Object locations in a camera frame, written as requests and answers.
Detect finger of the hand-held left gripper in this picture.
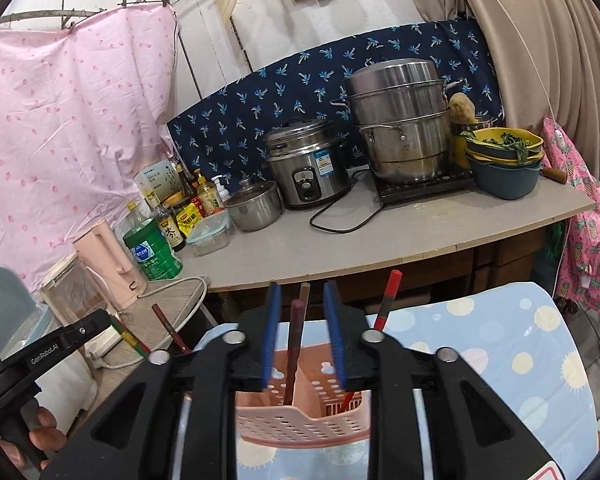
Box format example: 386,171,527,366
0,308,114,382

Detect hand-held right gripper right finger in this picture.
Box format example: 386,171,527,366
323,280,556,480

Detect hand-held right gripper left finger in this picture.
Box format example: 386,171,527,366
70,282,283,480

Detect dark brown chopstick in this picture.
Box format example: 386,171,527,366
284,299,306,407

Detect green chopstick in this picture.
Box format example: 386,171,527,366
115,327,151,358

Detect pink perforated utensil basket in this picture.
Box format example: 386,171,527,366
232,347,373,450

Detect dark red chopstick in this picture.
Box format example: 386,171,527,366
151,303,191,355

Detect person's left hand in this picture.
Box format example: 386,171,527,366
0,406,69,474

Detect clear plastic pitcher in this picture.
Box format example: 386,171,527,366
40,255,116,356

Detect white power strip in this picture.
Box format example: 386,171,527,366
90,327,132,369

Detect pink electric kettle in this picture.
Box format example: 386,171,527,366
73,218,149,310

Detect grey kitchen counter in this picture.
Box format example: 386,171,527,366
179,166,597,292

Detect clear lidded food container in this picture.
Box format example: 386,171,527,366
186,208,231,256

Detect small steel pot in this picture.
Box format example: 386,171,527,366
223,178,285,233

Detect blue dotted tablecloth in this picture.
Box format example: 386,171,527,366
195,281,600,480

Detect soy sauce bottle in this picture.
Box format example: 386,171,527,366
156,206,187,254

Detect white pump bottle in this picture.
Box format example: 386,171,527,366
211,175,231,209

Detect steel rice cooker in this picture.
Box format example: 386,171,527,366
263,118,352,210

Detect black induction cooktop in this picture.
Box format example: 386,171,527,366
369,166,477,206

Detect dark sauce bottle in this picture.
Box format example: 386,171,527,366
174,162,196,199

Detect white green carton box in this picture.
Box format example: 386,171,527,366
133,158,179,207

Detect pink dotted curtain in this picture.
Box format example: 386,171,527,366
0,2,179,292

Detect large steel steamer pot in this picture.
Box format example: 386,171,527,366
329,58,467,185

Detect blue plastic basin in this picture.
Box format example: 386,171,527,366
467,157,544,200

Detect dark blue printed cloth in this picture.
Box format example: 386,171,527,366
167,18,504,184

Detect yellow plastic basin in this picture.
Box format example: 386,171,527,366
464,127,545,163

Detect loofah sponge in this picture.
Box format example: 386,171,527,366
448,92,477,124

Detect green leafy vegetables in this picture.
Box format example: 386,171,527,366
461,130,537,165

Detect pink pineapple print cloth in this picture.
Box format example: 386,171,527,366
540,116,600,317

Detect metal curtain rod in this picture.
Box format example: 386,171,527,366
0,0,175,29

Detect beige curtain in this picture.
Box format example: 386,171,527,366
412,0,600,173

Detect black power cable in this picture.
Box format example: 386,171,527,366
308,167,382,235

